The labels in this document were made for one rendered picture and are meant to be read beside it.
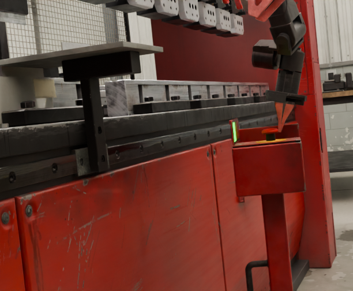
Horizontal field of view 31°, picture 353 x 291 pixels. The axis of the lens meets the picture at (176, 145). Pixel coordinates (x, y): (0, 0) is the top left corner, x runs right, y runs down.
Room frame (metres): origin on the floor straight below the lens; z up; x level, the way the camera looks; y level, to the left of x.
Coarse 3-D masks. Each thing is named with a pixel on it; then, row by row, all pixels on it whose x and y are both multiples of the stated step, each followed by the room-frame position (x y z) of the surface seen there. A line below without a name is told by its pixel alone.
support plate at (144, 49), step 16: (80, 48) 1.10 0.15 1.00; (96, 48) 1.09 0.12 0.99; (112, 48) 1.08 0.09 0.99; (128, 48) 1.11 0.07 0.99; (144, 48) 1.15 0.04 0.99; (160, 48) 1.22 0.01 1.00; (0, 64) 1.16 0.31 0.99; (16, 64) 1.18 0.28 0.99; (32, 64) 1.21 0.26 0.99; (48, 64) 1.24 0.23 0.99
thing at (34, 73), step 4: (4, 68) 1.19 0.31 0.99; (8, 68) 1.21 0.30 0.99; (12, 68) 1.22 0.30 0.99; (16, 68) 1.23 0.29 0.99; (20, 68) 1.24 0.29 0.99; (24, 68) 1.26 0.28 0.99; (28, 68) 1.27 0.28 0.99; (32, 68) 1.28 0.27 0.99; (36, 68) 1.29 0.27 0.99; (40, 68) 1.31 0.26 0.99; (4, 72) 1.19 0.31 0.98; (8, 72) 1.20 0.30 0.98; (12, 72) 1.22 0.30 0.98; (16, 72) 1.23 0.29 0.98; (20, 72) 1.24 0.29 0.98; (24, 72) 1.25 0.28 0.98; (28, 72) 1.27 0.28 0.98; (32, 72) 1.28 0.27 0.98; (36, 72) 1.29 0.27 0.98; (40, 72) 1.31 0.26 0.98; (20, 76) 1.24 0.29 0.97; (24, 76) 1.25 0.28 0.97; (28, 76) 1.27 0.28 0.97; (32, 76) 1.28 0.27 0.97; (36, 76) 1.29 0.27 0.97; (40, 76) 1.31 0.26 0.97
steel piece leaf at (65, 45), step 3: (63, 42) 1.18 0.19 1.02; (66, 42) 1.19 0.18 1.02; (63, 45) 1.18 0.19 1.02; (66, 45) 1.19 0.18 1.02; (69, 45) 1.19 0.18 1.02; (72, 45) 1.20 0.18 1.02; (75, 45) 1.21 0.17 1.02; (78, 45) 1.22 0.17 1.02; (81, 45) 1.23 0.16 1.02; (84, 45) 1.24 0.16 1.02; (87, 45) 1.24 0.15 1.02; (63, 48) 1.18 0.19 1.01; (66, 48) 1.18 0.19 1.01; (69, 48) 1.19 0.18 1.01
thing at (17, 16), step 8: (0, 0) 1.21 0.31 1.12; (8, 0) 1.24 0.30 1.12; (16, 0) 1.26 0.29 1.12; (24, 0) 1.29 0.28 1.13; (0, 8) 1.21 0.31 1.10; (8, 8) 1.24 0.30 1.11; (16, 8) 1.26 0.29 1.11; (24, 8) 1.29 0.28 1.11; (0, 16) 1.22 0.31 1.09; (8, 16) 1.25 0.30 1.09; (16, 16) 1.27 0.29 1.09; (24, 16) 1.30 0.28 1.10; (24, 24) 1.30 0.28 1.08
